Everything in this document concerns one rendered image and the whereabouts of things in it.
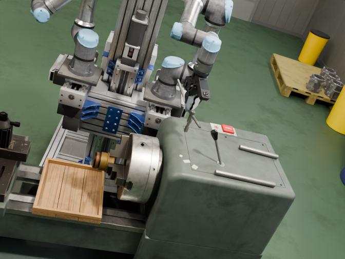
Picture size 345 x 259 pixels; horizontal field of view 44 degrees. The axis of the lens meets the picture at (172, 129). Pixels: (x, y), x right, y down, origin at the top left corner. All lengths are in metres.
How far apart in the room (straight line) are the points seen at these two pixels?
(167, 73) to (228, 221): 0.92
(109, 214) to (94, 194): 0.12
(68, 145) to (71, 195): 1.47
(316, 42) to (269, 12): 1.90
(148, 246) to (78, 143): 1.69
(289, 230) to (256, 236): 1.86
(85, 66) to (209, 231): 1.14
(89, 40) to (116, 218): 0.97
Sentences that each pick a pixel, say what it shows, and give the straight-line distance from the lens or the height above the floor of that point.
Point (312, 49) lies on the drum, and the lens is 8.33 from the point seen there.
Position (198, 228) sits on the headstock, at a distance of 1.99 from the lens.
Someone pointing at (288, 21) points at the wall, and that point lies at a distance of 9.98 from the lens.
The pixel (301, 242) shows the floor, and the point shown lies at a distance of 3.90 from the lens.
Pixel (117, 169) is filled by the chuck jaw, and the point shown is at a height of 1.10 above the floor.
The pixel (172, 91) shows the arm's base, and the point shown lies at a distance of 2.48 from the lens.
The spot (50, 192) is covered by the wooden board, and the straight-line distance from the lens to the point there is 2.06.
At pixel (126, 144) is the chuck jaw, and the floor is 1.17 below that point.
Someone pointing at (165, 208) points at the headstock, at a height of 1.06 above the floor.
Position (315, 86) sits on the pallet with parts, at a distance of 6.61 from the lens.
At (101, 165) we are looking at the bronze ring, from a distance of 1.95.
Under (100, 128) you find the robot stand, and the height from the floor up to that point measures 0.86.
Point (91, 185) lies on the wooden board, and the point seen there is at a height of 0.88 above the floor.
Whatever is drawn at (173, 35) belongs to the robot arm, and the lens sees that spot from 1.92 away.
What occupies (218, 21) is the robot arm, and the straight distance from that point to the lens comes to 2.27.
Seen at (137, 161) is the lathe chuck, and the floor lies 1.20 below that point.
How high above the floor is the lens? 2.28
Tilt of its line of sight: 30 degrees down
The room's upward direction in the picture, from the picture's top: 20 degrees clockwise
